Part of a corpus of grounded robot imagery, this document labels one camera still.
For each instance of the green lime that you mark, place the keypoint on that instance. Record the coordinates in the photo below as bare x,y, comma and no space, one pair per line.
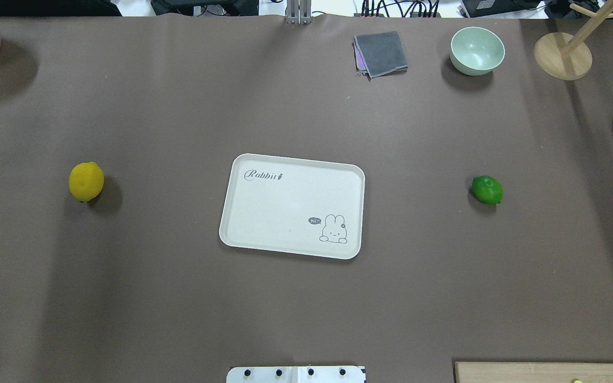
487,190

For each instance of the yellow lemon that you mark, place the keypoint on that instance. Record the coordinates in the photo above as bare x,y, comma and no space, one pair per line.
86,181

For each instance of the white rabbit tray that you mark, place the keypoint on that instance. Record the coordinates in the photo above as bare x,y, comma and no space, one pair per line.
294,206

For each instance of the folded grey cloth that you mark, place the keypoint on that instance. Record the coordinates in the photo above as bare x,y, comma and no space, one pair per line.
379,54

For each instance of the mint green bowl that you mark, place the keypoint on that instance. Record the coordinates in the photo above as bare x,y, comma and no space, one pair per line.
476,51

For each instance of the wooden cutting board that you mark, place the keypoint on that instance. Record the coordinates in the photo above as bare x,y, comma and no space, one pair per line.
532,372

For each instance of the wooden mug tree stand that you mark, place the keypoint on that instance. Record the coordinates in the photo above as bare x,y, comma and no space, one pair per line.
567,57

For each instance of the aluminium frame post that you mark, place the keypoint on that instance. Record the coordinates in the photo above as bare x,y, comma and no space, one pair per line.
298,12

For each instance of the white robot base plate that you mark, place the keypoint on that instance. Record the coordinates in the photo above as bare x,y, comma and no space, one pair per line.
307,373

